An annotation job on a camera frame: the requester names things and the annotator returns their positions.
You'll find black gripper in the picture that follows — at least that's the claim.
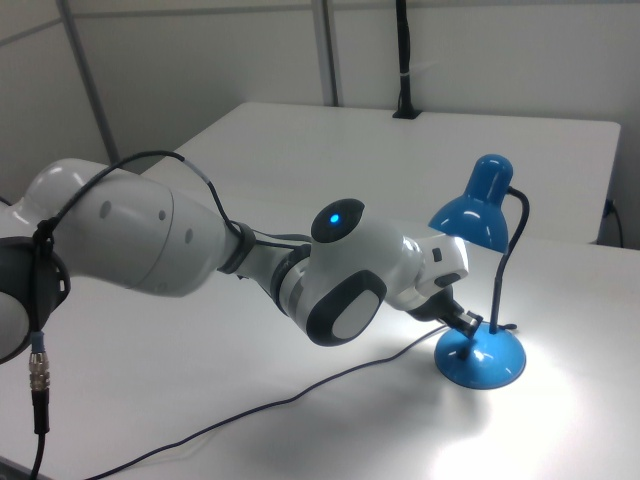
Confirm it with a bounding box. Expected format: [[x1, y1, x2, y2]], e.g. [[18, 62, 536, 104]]
[[410, 285, 484, 342]]

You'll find blue gooseneck desk lamp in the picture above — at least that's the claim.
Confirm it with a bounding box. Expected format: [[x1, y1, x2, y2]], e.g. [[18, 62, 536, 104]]
[[427, 153, 530, 392]]

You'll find black pole with clamp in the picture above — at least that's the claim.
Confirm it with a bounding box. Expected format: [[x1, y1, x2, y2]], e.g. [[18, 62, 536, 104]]
[[392, 0, 424, 120]]

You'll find black cable at table edge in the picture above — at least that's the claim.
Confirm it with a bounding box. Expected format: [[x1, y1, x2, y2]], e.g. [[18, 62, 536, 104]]
[[605, 198, 625, 247]]

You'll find dark lamp power cord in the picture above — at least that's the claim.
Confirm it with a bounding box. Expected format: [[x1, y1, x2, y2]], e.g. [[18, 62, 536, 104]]
[[82, 319, 517, 480]]

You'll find grey wall frame post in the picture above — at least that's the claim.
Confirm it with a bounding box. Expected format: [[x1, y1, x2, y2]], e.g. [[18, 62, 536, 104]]
[[54, 0, 122, 165], [312, 0, 347, 107]]

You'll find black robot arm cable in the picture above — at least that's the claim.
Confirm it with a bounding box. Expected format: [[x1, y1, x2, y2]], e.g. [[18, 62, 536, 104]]
[[28, 149, 312, 480]]

